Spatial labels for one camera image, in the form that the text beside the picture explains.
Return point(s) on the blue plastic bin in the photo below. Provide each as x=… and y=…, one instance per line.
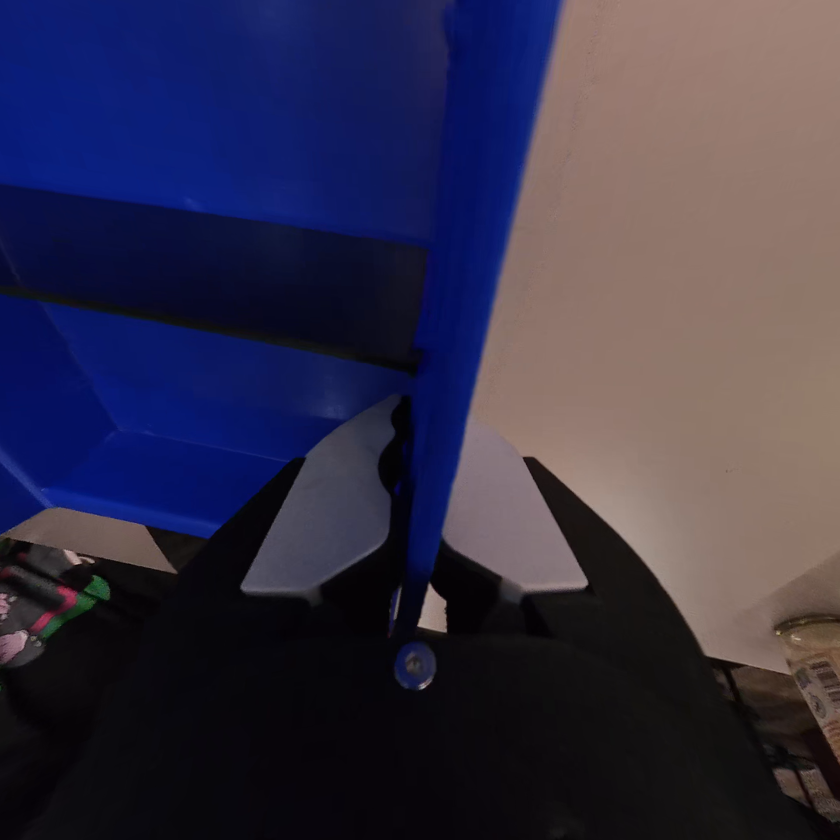
x=197, y=98

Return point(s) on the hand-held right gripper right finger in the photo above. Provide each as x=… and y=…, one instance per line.
x=512, y=518

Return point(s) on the black bin divider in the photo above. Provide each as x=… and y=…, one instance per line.
x=229, y=282

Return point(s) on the glass jar white label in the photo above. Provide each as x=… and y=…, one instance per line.
x=817, y=676

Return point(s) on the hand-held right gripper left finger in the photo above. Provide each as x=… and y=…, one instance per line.
x=328, y=518

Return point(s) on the patterned pink green cloth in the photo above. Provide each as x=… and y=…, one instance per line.
x=39, y=604

